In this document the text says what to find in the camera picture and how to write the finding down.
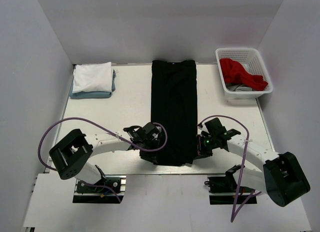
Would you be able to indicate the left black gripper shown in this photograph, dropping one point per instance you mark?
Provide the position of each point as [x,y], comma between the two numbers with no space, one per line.
[150,156]

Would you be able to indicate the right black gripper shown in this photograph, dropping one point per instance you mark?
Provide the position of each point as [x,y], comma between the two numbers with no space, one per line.
[201,152]

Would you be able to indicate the black t shirt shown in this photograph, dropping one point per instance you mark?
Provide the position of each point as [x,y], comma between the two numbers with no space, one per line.
[174,105]

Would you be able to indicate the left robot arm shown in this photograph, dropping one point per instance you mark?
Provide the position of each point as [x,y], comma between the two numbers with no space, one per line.
[70,155]

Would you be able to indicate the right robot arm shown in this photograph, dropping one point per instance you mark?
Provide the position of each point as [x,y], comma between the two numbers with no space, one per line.
[280,176]

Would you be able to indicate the grey t shirt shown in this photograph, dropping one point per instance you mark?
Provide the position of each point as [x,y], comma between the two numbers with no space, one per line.
[238,88]

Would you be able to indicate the red t shirt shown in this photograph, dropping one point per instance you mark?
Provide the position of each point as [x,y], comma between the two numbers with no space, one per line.
[234,73]

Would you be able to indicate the white plastic basket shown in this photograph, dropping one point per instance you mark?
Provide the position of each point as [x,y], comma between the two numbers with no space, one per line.
[252,62]

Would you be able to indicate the folded light blue t shirt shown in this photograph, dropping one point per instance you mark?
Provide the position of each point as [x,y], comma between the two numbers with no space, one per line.
[95,94]

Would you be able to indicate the folded white t shirt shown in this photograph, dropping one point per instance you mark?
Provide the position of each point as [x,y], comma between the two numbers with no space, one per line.
[93,78]

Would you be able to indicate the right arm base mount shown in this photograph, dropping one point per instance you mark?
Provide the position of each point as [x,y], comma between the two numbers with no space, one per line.
[222,192]

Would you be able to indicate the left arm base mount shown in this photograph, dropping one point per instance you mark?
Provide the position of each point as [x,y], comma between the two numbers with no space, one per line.
[110,190]

